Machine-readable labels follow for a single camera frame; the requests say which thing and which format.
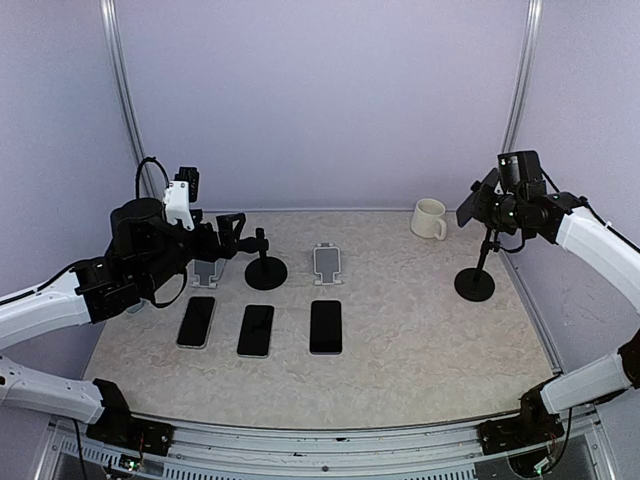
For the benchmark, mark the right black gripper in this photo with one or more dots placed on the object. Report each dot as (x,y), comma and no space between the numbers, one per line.
(508,228)

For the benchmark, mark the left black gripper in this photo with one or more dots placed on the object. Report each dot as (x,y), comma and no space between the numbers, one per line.
(227,240)

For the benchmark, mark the blue phone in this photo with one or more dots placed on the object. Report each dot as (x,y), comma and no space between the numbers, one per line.
(480,202)

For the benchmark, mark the silver folding phone stand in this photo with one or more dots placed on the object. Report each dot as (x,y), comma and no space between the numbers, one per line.
(206,275)

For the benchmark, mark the black round-base phone stand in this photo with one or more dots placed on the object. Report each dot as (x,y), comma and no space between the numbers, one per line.
(266,272)

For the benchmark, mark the black tripod stand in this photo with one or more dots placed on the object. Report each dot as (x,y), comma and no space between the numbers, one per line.
(476,284)

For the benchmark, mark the white phone stand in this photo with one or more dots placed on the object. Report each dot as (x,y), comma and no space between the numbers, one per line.
(327,264)

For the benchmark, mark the black phone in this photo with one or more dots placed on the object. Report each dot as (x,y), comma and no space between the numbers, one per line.
(325,327)
(255,333)

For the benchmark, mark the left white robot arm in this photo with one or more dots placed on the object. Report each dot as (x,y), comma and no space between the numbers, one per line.
(145,252)

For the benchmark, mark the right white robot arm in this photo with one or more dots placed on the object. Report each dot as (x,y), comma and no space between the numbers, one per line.
(570,223)

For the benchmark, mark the cream ceramic mug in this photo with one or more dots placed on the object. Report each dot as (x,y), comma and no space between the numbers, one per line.
(428,219)

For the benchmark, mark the light blue mug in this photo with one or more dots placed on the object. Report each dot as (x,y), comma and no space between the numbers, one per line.
(136,307)

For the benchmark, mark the right aluminium frame post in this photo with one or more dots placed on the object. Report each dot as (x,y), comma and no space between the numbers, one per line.
(523,74)

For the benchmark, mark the aluminium frame post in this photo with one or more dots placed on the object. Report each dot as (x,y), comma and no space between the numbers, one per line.
(523,74)
(116,53)

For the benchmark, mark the front aluminium rail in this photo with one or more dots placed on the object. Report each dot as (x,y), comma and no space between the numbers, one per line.
(449,450)

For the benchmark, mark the left aluminium frame post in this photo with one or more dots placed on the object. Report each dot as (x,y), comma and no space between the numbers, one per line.
(116,53)

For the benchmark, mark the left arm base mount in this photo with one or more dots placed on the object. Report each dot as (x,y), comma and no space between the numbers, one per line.
(132,433)

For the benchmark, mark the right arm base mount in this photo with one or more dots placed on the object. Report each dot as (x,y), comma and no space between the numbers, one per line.
(512,433)

